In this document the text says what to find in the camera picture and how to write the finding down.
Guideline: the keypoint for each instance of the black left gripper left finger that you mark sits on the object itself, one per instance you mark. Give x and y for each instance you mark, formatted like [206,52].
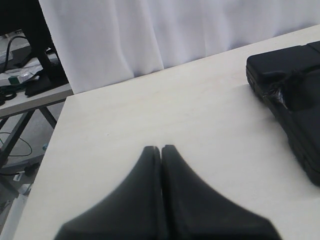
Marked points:
[133,211]

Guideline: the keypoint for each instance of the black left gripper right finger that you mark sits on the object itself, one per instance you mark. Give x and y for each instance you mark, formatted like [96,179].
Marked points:
[195,211]

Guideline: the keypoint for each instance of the black plastic case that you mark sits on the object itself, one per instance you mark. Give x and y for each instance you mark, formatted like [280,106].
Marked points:
[287,80]

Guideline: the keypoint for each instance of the grey side table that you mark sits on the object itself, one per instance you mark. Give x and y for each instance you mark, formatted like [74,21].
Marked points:
[27,123]

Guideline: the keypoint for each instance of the black monitor stand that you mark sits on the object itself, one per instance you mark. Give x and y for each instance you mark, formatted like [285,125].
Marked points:
[27,15]

